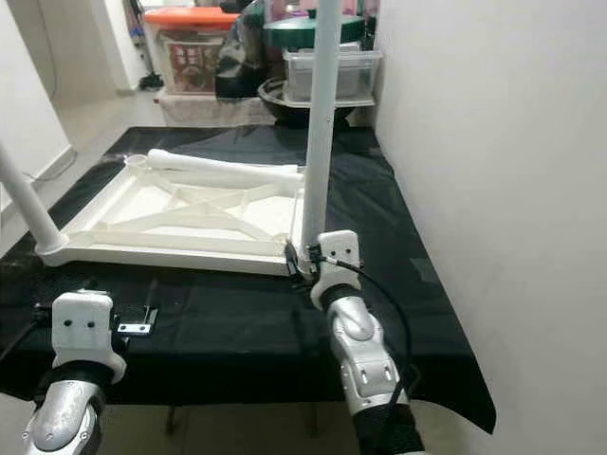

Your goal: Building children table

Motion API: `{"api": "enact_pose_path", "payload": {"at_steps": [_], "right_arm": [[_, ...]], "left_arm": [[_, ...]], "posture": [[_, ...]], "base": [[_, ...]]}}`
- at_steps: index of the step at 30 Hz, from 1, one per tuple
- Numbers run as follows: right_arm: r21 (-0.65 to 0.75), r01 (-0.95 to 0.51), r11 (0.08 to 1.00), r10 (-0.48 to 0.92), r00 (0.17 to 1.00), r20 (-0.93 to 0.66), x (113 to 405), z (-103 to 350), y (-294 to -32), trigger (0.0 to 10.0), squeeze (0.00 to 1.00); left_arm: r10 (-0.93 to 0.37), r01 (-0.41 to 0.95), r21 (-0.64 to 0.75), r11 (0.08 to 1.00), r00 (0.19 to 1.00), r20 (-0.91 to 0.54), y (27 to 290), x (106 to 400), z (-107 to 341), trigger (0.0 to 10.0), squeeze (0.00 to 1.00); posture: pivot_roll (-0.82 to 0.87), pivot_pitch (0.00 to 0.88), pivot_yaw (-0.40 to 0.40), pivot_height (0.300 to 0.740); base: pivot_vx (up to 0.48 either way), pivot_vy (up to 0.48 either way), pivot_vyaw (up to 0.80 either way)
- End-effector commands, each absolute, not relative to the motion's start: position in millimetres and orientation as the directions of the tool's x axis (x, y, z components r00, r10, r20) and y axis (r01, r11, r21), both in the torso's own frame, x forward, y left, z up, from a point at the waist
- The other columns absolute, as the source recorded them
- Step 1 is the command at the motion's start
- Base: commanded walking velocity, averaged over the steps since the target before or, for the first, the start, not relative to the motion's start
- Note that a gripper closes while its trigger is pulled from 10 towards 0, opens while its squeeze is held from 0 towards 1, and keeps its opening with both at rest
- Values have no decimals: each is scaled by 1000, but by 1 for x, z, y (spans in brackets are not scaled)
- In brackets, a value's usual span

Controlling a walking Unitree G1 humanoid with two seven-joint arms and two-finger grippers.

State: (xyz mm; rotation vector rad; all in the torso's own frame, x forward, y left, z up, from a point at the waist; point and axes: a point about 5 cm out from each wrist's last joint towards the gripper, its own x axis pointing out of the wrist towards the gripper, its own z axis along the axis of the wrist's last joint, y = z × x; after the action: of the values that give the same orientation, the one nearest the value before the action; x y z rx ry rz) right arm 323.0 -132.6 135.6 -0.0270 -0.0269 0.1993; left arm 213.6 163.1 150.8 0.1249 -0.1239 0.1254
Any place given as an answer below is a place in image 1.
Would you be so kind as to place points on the white plastic table top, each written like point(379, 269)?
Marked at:
point(228, 213)

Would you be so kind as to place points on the white plastic table leg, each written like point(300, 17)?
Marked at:
point(33, 209)
point(228, 168)
point(322, 114)

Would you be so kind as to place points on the black tablecloth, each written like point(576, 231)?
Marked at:
point(228, 322)

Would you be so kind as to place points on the clear tape square patch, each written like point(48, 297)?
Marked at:
point(425, 271)

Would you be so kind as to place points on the black round wok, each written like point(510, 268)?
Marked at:
point(280, 109)

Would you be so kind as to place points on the beige patterned cover cloth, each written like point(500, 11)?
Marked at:
point(209, 112)

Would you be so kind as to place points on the green-lidded clear storage bin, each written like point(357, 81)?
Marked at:
point(356, 76)

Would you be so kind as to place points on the mop with green head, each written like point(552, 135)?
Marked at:
point(152, 83)

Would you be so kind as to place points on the orange-lidded clear storage bin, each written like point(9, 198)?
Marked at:
point(185, 19)

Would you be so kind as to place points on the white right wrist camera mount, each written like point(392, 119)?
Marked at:
point(340, 251)

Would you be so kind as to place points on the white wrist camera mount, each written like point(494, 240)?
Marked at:
point(340, 251)
point(85, 327)

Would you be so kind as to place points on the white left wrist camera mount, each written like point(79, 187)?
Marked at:
point(85, 327)

